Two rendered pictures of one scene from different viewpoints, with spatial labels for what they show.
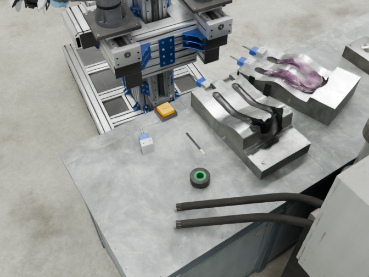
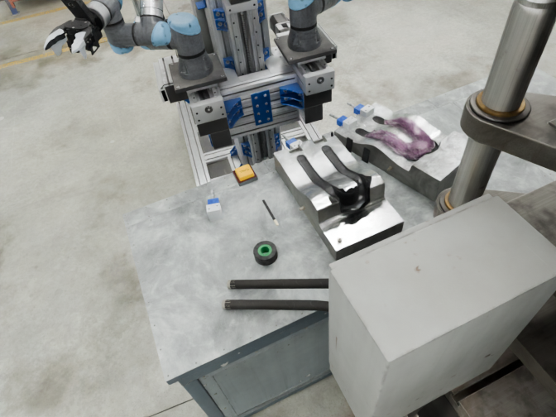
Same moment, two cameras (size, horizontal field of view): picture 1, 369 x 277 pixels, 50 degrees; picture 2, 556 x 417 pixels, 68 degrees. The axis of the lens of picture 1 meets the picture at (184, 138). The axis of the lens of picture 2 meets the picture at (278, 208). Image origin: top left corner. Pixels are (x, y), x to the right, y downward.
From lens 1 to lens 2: 36 cm
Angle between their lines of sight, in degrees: 9
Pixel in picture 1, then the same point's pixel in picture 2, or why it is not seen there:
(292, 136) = (383, 211)
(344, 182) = (333, 274)
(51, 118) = (158, 178)
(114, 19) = (196, 69)
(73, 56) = (185, 113)
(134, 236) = (179, 313)
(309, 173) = not seen: hidden behind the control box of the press
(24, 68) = (141, 125)
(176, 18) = (273, 70)
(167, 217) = (220, 294)
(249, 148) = (326, 222)
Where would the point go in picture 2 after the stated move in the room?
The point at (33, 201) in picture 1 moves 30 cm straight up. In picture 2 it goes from (125, 263) to (103, 233)
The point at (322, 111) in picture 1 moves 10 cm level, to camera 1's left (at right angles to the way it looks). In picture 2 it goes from (426, 183) to (397, 182)
